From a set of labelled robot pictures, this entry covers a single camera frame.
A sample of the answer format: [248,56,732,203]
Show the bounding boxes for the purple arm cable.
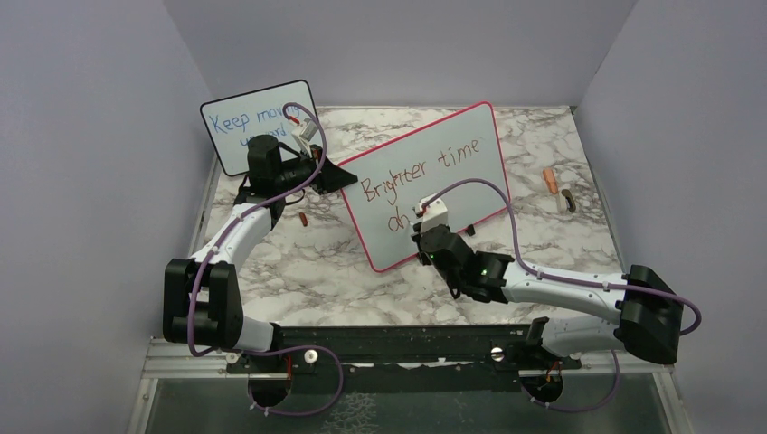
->
[421,178,704,414]
[186,101,346,420]

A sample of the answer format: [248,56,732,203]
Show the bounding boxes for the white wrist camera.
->
[412,194,449,234]
[291,118,318,156]

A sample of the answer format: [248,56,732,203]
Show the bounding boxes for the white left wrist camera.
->
[291,118,318,156]

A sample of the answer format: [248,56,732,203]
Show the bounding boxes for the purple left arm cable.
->
[186,101,346,420]

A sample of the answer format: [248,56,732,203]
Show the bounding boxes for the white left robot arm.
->
[163,135,358,372]

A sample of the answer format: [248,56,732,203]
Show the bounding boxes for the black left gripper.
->
[275,144,357,195]

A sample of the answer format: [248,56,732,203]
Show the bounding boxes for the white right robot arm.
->
[412,224,683,368]

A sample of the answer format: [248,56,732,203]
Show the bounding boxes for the pink framed whiteboard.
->
[339,101,510,272]

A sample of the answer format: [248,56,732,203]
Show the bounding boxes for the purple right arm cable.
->
[421,178,704,414]

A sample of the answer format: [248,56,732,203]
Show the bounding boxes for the black framed written whiteboard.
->
[200,80,317,176]

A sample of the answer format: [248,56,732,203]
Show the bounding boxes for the orange marker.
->
[542,167,559,195]

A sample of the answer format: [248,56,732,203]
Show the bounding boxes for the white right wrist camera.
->
[412,194,449,234]

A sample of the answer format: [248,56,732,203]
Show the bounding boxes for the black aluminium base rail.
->
[141,325,673,397]

